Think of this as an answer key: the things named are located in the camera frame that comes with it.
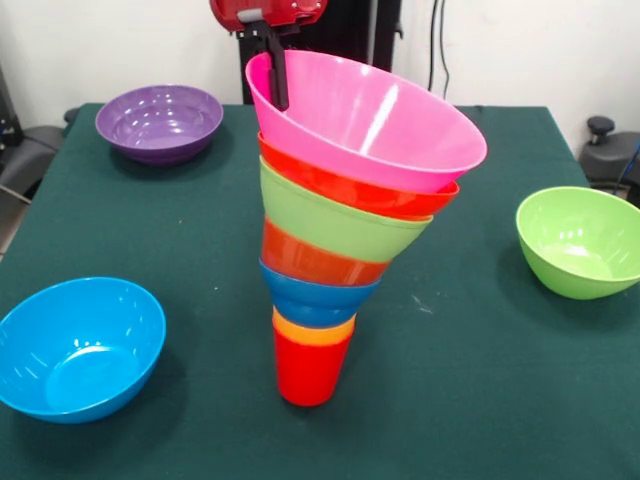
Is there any purple plastic bowl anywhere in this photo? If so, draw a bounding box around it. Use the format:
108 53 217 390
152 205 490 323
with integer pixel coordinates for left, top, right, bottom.
94 84 225 167

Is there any red plastic cup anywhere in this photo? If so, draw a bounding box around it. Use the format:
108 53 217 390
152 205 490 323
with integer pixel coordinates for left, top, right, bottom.
273 327 355 408

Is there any orange plastic cup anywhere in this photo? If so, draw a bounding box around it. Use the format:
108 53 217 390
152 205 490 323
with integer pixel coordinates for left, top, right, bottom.
273 322 356 349
271 308 358 347

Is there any dark green tablecloth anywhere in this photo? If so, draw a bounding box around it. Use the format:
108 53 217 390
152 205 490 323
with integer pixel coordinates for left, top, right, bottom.
0 102 640 480

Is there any large orange-red plastic bowl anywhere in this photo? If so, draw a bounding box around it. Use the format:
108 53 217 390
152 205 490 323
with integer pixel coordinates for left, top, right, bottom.
257 131 462 222

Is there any green plastic bowl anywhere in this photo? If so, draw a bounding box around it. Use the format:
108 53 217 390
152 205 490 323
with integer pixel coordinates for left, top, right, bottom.
516 186 640 301
258 155 434 264

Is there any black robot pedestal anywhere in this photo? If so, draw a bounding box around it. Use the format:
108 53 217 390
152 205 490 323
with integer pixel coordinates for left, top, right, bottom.
234 0 404 106

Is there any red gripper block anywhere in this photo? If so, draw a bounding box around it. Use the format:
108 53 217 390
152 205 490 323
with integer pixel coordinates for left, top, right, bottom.
208 0 330 113

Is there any pink plastic bowl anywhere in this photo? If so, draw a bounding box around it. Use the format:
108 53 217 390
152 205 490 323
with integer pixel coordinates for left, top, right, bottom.
244 49 489 194

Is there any light blue plastic bowl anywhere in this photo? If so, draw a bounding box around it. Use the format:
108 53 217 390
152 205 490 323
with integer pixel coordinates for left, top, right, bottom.
0 276 168 425

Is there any small dark blue bowl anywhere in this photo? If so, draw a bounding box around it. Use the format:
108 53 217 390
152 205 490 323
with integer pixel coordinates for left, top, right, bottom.
258 257 383 330

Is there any small ribbed orange-red bowl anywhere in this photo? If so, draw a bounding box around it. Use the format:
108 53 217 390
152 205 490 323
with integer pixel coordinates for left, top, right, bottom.
261 216 392 288

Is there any dark grey chair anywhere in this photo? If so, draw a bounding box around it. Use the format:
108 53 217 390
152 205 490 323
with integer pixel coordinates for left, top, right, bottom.
579 115 640 204
0 124 66 201

